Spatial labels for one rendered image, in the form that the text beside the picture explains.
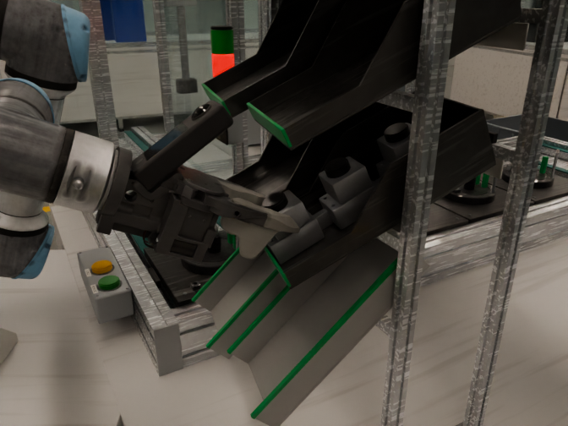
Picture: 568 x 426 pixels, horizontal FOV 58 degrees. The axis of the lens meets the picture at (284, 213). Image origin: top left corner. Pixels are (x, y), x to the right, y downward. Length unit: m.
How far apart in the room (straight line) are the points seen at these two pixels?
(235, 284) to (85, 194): 0.42
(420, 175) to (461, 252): 0.75
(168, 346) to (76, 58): 0.51
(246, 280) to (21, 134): 0.47
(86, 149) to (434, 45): 0.34
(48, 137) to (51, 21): 0.47
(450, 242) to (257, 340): 0.62
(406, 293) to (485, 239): 0.75
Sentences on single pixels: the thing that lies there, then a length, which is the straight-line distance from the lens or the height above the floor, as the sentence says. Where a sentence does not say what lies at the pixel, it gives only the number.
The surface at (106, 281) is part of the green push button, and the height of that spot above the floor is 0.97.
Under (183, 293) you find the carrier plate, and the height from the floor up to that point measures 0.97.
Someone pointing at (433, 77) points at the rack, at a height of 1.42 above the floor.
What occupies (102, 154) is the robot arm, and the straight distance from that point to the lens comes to 0.52.
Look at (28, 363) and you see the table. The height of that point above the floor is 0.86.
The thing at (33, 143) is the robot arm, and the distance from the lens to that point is 0.51.
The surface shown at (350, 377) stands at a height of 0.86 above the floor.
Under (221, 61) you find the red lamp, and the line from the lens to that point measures 1.16.
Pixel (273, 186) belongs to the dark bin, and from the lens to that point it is 0.75.
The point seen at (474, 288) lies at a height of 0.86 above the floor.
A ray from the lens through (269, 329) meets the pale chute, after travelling 0.75.
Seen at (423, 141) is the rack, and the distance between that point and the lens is 0.53.
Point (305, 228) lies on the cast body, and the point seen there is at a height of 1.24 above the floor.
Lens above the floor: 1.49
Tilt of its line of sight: 24 degrees down
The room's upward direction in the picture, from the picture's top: straight up
